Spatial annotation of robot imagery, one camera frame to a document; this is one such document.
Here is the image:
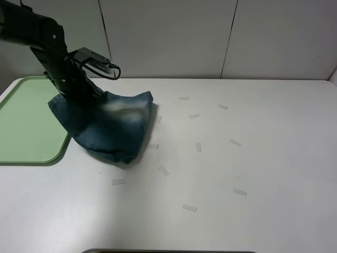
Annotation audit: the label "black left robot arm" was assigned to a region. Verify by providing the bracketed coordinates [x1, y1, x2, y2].
[1, 1, 110, 102]

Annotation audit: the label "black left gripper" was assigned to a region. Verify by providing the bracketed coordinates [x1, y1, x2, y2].
[44, 65, 104, 105]

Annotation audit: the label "clear tape strip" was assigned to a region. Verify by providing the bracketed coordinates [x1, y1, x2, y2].
[147, 144, 159, 149]
[159, 166, 170, 177]
[233, 188, 247, 197]
[112, 179, 126, 186]
[196, 143, 202, 153]
[182, 205, 197, 212]
[218, 104, 228, 110]
[156, 115, 162, 123]
[230, 139, 241, 147]

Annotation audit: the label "blue children's denim shorts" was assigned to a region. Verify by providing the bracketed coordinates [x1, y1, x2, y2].
[48, 91, 153, 164]

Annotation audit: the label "light green plastic tray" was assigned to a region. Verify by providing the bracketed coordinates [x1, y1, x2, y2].
[1, 76, 70, 165]

